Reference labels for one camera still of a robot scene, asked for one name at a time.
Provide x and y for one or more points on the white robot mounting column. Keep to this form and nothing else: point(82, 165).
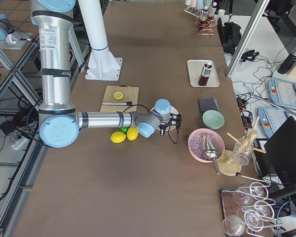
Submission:
point(102, 64)

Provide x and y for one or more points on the blue teach pendant tablet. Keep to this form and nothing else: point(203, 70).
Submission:
point(282, 92)

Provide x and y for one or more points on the wooden mug tree stand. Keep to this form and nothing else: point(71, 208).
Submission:
point(232, 161)

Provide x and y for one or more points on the metal funnel scoop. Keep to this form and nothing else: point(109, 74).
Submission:
point(211, 152)

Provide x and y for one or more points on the mint green bowl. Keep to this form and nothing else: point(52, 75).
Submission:
point(213, 119)

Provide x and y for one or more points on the black thermos bottle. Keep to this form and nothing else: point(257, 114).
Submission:
point(288, 62)

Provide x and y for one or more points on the wooden cutting board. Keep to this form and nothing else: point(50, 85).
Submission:
point(130, 94)

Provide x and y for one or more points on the dark tray under glasses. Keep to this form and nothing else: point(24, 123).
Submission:
point(229, 207)

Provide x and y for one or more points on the aluminium frame post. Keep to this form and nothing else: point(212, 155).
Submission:
point(252, 24)

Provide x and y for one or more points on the white rectangular tray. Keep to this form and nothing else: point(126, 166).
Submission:
point(194, 71)

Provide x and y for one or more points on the green lime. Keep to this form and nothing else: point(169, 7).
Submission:
point(124, 129)

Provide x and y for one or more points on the white power strip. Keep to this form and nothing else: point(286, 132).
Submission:
point(18, 141)

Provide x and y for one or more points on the yellow lemon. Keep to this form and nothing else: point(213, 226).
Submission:
point(118, 137)
point(132, 133)

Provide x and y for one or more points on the wine glass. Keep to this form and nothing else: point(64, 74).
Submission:
point(261, 208)
point(247, 194)
point(233, 225)
point(253, 221)

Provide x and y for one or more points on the black monitor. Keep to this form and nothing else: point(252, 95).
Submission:
point(281, 151)

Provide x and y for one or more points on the brown sauce bottle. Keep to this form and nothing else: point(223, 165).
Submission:
point(205, 73)

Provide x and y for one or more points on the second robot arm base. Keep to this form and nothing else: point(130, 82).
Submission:
point(10, 38)

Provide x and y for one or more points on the pink ribbed bowl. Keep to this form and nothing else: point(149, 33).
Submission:
point(196, 140)

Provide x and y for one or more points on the halved lime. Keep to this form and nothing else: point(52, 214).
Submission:
point(118, 95)

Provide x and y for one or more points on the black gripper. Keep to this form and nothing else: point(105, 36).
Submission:
point(166, 123)

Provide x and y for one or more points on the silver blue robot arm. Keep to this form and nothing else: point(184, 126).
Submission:
point(59, 121)

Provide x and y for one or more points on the white round plate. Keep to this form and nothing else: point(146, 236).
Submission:
point(173, 110)

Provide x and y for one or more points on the copper wire bottle rack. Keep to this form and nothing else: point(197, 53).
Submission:
point(204, 25)

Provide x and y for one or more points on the knife with black handle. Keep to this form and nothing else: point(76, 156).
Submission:
point(129, 103)

